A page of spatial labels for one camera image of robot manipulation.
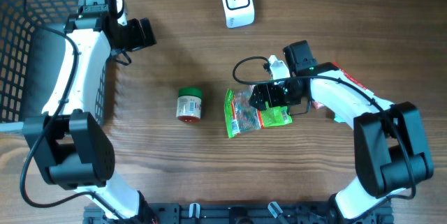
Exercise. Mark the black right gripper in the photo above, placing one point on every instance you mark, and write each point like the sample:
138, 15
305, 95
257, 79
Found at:
269, 95

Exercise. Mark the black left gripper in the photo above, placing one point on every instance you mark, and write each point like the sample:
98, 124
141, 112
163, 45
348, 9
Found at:
140, 33

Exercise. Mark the red Kleenex tissue pack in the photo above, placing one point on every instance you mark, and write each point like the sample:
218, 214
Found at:
317, 105

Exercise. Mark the mint green wipes pack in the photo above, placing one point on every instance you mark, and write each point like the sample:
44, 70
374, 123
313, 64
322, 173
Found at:
338, 119

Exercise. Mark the red stick packet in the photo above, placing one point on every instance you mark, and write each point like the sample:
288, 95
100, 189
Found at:
353, 80

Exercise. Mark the green gummy candy bag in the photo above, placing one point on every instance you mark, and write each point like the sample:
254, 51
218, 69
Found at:
240, 117

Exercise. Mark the green lid spice jar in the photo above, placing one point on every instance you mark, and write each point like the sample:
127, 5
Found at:
189, 104

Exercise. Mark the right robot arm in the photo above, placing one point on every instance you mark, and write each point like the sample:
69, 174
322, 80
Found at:
390, 146

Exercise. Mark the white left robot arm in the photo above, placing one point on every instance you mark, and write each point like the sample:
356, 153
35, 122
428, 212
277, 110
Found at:
66, 142

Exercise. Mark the white barcode scanner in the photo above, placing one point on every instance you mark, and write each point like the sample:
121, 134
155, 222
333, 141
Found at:
238, 13

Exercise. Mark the grey plastic basket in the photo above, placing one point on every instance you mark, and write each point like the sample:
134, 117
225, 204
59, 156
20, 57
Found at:
36, 62

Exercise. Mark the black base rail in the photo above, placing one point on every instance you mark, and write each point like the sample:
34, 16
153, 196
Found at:
300, 213

